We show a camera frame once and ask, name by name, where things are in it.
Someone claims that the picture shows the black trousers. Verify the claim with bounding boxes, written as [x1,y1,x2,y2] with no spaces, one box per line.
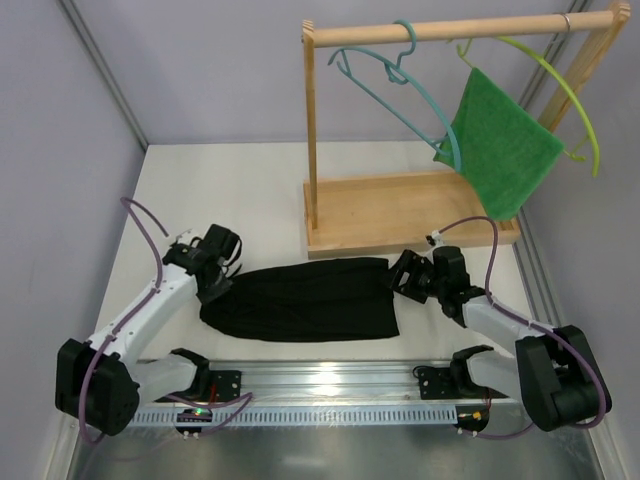
[199,257,399,343]

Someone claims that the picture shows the teal plastic hanger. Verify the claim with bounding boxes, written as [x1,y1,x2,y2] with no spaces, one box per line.
[327,18,464,174]

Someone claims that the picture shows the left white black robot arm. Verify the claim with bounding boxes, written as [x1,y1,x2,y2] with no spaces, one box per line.
[54,224,242,436]

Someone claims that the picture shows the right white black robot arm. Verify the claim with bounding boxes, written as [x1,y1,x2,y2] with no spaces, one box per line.
[386,246,612,432]

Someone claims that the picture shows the lime green plastic hanger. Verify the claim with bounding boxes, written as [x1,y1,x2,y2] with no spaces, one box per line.
[455,34,601,179]

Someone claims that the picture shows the wooden clothes rack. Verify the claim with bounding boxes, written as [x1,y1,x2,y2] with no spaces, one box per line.
[302,1,631,259]

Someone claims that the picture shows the green microfibre cloth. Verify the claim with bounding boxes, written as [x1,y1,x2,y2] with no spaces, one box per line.
[451,68,564,221]

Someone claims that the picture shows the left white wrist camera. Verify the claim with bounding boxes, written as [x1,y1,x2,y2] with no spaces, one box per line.
[175,228,197,243]

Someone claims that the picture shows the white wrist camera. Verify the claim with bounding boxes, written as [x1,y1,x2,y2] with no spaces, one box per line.
[425,230,444,247]
[175,228,197,243]

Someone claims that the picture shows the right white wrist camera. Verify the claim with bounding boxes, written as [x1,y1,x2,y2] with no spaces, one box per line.
[425,230,444,247]

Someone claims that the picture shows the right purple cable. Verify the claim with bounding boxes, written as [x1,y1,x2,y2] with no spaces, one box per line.
[434,215,614,441]

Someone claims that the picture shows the purple cable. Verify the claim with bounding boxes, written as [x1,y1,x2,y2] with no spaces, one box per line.
[77,197,254,461]
[434,215,614,441]

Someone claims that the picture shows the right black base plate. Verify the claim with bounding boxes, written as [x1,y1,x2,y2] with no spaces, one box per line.
[413,366,457,400]

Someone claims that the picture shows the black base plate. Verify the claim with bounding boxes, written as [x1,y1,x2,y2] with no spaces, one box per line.
[413,366,457,400]
[207,370,242,403]

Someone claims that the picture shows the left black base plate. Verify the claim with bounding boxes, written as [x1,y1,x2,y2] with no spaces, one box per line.
[207,370,242,403]

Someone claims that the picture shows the grey slotted cable duct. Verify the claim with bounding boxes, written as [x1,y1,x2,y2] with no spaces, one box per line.
[130,403,458,428]

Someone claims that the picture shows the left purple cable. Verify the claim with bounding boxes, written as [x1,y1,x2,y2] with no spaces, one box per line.
[77,197,254,461]

